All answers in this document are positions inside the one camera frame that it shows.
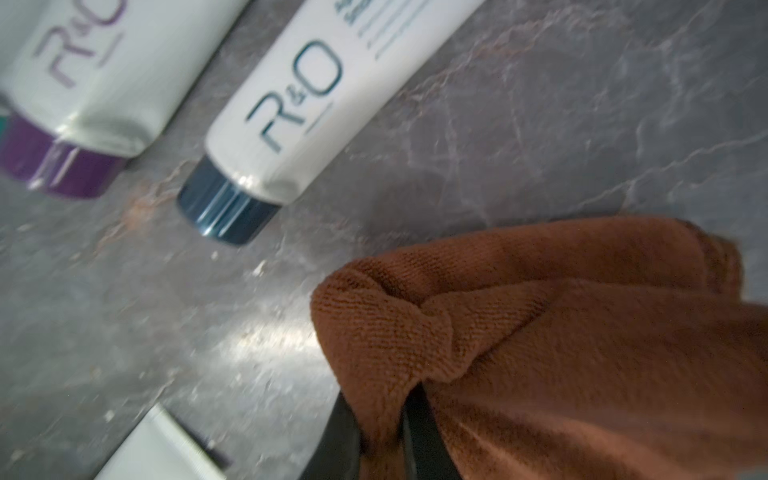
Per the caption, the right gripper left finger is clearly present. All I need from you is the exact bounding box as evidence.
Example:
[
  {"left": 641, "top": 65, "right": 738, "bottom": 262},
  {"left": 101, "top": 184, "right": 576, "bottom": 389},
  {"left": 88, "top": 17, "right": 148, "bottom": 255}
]
[{"left": 298, "top": 393, "right": 361, "bottom": 480}]

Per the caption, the dark cap toothpaste tube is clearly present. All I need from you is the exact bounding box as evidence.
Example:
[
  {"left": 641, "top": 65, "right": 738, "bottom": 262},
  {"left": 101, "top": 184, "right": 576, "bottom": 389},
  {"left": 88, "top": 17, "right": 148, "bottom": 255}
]
[{"left": 177, "top": 0, "right": 478, "bottom": 245}]

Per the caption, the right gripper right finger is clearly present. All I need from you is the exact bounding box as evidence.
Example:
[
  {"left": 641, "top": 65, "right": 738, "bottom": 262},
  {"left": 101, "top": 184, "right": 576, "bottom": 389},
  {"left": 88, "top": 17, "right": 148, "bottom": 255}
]
[{"left": 401, "top": 385, "right": 462, "bottom": 480}]

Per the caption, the brown microfiber cloth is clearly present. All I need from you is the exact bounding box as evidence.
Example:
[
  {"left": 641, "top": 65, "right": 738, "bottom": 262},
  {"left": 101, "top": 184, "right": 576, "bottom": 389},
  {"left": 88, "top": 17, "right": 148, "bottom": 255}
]
[{"left": 311, "top": 216, "right": 767, "bottom": 479}]

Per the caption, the purple cap toothpaste tube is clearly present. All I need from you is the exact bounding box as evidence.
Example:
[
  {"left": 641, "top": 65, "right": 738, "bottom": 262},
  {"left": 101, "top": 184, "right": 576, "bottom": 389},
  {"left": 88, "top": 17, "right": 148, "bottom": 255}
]
[{"left": 1, "top": 1, "right": 245, "bottom": 199}]

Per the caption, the teal cap toothpaste tube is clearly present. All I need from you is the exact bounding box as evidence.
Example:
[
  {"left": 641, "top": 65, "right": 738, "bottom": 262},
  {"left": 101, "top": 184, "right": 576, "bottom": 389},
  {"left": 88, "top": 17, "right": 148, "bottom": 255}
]
[
  {"left": 0, "top": 97, "right": 11, "bottom": 135},
  {"left": 95, "top": 404, "right": 226, "bottom": 480}
]

